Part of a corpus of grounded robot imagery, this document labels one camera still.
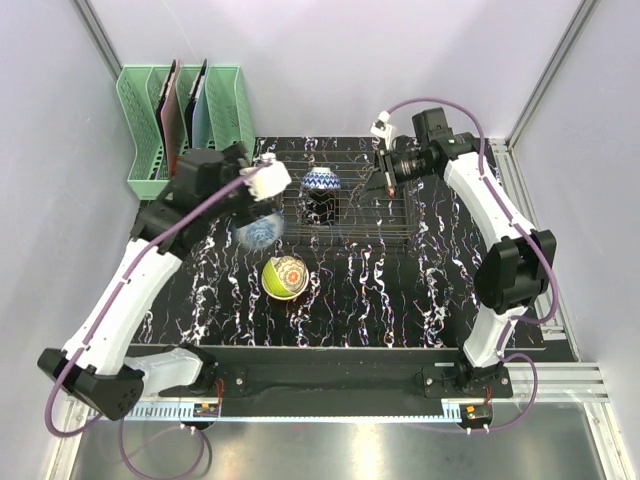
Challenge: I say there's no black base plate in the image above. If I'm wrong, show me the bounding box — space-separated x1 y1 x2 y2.
129 344 514 419

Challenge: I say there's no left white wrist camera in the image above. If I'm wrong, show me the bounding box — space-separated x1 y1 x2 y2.
240 153 292 202

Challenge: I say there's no blue zigzag pattern bowl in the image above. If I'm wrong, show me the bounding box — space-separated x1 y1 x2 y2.
301 167 341 191

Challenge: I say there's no orange connector box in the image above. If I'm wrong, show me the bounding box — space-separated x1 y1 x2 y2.
193 399 221 418
461 403 493 424

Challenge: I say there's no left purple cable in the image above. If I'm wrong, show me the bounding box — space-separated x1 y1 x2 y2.
44 167 261 477

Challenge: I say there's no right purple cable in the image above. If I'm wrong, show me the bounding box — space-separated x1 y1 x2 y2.
382 97 559 431

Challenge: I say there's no green plastic file organizer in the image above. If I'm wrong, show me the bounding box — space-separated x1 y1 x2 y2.
116 65 256 201

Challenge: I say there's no light blue board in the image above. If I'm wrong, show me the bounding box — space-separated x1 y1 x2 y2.
185 60 208 149

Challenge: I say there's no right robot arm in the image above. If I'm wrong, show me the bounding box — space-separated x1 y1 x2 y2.
364 108 557 397

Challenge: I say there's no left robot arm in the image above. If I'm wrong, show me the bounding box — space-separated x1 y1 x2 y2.
37 144 291 436

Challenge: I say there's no green patterned bowl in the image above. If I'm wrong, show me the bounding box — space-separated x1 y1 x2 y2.
261 256 309 300

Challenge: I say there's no blue floral white bowl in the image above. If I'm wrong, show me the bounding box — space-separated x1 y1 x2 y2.
234 211 285 250

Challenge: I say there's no aluminium frame rail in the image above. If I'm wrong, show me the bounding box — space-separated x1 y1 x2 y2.
507 362 609 403

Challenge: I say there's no right orange connector box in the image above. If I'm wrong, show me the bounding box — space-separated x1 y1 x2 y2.
461 403 493 424

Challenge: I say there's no purple cable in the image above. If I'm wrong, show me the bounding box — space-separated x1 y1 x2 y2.
382 97 559 431
44 167 261 477

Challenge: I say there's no wire dish rack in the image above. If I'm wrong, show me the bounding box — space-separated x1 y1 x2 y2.
279 153 419 247

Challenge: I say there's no black marble pattern mat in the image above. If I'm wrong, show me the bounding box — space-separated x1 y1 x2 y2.
133 137 486 348

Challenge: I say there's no left orange connector box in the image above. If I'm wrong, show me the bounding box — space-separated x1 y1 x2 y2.
193 399 221 418

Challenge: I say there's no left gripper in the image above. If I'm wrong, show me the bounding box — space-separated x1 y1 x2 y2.
203 143 279 226

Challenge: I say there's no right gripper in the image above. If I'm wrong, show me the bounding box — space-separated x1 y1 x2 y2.
356 147 434 205

